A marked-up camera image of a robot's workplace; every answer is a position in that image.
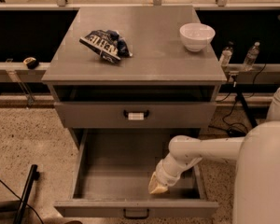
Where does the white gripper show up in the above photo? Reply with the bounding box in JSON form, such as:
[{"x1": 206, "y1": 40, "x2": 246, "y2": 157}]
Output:
[{"x1": 148, "y1": 154, "x2": 193, "y2": 194}]

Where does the black power adapter with cable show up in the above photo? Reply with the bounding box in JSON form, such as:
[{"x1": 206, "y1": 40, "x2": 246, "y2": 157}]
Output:
[{"x1": 208, "y1": 103, "x2": 248, "y2": 137}]

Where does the clear water bottle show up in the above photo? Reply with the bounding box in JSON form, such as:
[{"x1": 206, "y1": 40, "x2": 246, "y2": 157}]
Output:
[
  {"x1": 219, "y1": 41, "x2": 234, "y2": 67},
  {"x1": 243, "y1": 42, "x2": 260, "y2": 71}
]

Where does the blue crumpled chip bag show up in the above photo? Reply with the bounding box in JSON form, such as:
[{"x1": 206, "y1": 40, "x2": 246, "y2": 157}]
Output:
[{"x1": 79, "y1": 30, "x2": 133, "y2": 63}]

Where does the left clear water bottle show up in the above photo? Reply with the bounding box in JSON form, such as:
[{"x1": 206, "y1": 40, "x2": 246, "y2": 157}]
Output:
[{"x1": 219, "y1": 41, "x2": 234, "y2": 67}]

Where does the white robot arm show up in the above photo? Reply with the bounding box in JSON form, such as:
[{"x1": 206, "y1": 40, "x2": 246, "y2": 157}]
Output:
[{"x1": 148, "y1": 121, "x2": 280, "y2": 224}]

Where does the black stand leg left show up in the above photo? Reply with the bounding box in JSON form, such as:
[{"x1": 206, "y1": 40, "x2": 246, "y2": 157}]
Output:
[{"x1": 13, "y1": 164, "x2": 39, "y2": 224}]

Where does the yellow black tape measure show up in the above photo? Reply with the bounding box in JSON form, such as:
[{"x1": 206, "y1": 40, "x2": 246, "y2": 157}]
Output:
[{"x1": 23, "y1": 57, "x2": 39, "y2": 69}]

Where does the grey top drawer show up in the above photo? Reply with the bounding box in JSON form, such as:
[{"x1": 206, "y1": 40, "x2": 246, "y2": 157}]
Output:
[{"x1": 55, "y1": 102, "x2": 216, "y2": 129}]

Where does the grey drawer cabinet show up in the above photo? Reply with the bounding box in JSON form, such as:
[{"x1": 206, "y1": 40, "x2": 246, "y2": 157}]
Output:
[{"x1": 42, "y1": 6, "x2": 226, "y2": 144}]

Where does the white ceramic bowl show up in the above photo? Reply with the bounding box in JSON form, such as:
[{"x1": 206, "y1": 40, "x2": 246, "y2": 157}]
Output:
[{"x1": 179, "y1": 23, "x2": 216, "y2": 52}]

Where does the right clear water bottle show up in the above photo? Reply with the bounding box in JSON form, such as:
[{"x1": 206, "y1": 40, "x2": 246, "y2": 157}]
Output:
[{"x1": 243, "y1": 42, "x2": 260, "y2": 71}]

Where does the grey drawer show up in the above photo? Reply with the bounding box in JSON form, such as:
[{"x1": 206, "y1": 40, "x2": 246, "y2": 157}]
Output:
[
  {"x1": 54, "y1": 129, "x2": 218, "y2": 219},
  {"x1": 55, "y1": 102, "x2": 216, "y2": 129}
]

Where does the black tripod stand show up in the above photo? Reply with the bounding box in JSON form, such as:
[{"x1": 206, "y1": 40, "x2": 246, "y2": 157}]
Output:
[{"x1": 234, "y1": 86, "x2": 258, "y2": 128}]

